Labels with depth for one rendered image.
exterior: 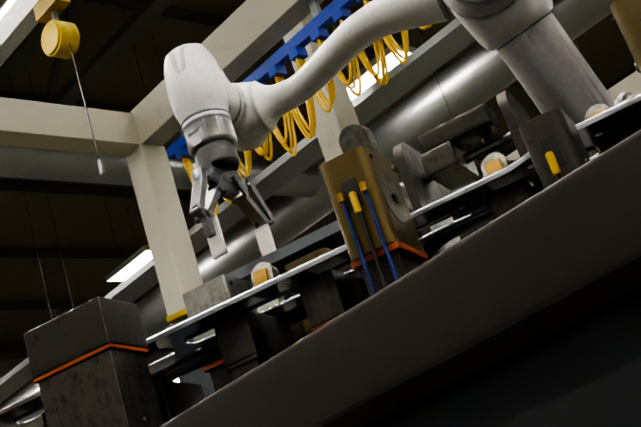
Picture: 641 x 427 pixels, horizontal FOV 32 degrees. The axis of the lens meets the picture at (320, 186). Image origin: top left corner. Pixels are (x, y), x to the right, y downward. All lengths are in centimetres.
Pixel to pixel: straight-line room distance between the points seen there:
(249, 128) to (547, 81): 63
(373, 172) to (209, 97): 82
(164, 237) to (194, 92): 389
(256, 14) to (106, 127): 110
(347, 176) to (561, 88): 59
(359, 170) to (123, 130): 489
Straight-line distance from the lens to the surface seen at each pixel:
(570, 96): 170
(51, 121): 581
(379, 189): 118
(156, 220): 589
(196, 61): 200
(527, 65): 170
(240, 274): 181
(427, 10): 188
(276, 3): 534
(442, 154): 157
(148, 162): 600
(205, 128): 194
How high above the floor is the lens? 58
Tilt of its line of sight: 22 degrees up
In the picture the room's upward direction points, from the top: 19 degrees counter-clockwise
